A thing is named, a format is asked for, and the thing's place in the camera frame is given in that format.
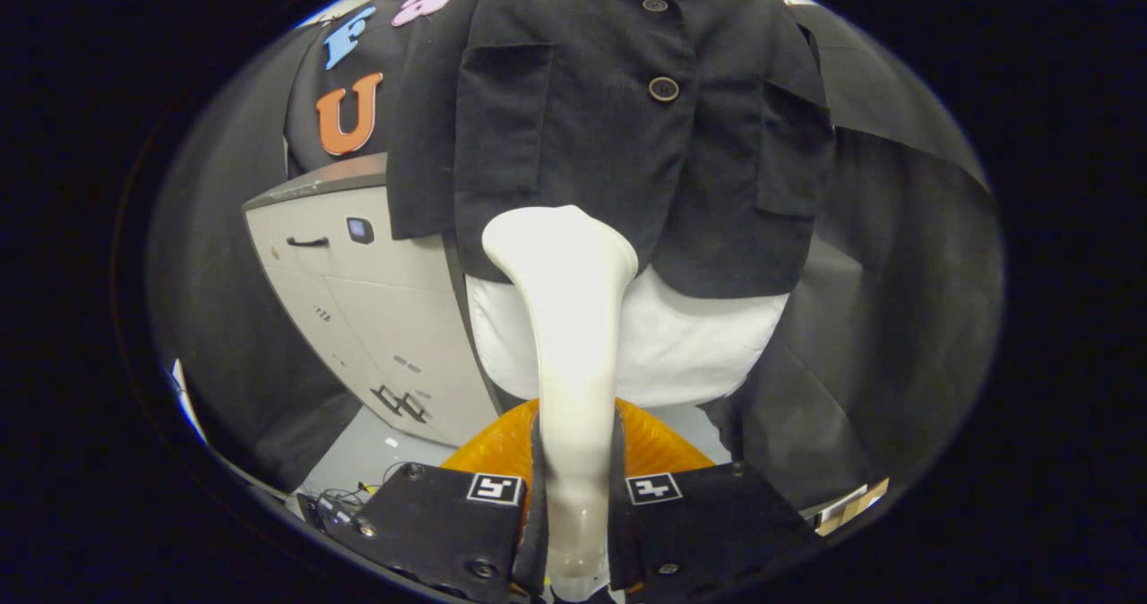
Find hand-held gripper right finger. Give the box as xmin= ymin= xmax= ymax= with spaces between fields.
xmin=608 ymin=396 xmax=825 ymax=603

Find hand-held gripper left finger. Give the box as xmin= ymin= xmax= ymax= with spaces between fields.
xmin=333 ymin=398 xmax=549 ymax=604

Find black blazer jacket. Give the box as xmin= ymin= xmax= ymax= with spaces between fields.
xmin=385 ymin=0 xmax=836 ymax=300

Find cardboard box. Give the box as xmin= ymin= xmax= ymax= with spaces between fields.
xmin=814 ymin=477 xmax=890 ymax=536

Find white mannequin torso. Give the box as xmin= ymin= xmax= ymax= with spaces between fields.
xmin=464 ymin=0 xmax=791 ymax=408

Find grey cabinet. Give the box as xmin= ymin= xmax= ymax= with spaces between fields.
xmin=242 ymin=151 xmax=503 ymax=448

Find white paper sheets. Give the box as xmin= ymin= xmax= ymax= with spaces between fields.
xmin=170 ymin=358 xmax=209 ymax=444

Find black backdrop cloth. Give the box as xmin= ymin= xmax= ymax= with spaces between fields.
xmin=148 ymin=0 xmax=1003 ymax=511

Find thin floor cables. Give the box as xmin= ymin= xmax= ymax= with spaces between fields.
xmin=300 ymin=461 xmax=406 ymax=538

